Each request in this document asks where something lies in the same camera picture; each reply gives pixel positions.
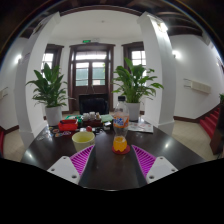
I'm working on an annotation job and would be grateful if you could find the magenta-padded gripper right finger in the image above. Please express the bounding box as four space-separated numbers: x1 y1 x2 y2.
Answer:
130 144 179 188

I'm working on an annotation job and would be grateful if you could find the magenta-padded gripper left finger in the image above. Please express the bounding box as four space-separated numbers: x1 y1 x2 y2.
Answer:
46 144 98 189

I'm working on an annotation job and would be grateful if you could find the large plant in white pot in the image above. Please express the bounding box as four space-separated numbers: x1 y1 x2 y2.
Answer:
25 62 76 127
111 57 165 123

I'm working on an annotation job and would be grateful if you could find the white printed magazine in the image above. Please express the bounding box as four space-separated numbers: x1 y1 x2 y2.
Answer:
128 120 154 134

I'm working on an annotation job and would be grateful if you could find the pale yellow cup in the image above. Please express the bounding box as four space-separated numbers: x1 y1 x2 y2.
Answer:
71 130 96 154

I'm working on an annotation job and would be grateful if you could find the red carpeted staircase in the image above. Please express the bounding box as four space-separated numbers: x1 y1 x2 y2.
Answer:
0 129 6 156
199 105 222 139

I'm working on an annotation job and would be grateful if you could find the dark wooden double door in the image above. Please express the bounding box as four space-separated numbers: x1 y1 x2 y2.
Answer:
68 42 116 113

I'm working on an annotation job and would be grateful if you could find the dark framed window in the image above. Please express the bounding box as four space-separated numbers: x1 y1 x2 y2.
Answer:
121 41 148 68
41 43 64 79

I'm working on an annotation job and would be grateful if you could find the black chair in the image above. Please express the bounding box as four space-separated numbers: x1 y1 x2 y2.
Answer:
78 93 110 115

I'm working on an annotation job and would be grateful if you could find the red rectangular box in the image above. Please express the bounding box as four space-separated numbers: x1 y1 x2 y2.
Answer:
58 119 79 132

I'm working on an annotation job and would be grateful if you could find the light green book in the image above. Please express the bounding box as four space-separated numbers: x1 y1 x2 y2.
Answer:
100 114 115 123

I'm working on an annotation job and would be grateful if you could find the clear orange soda bottle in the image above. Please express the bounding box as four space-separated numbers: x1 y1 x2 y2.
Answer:
112 95 131 154

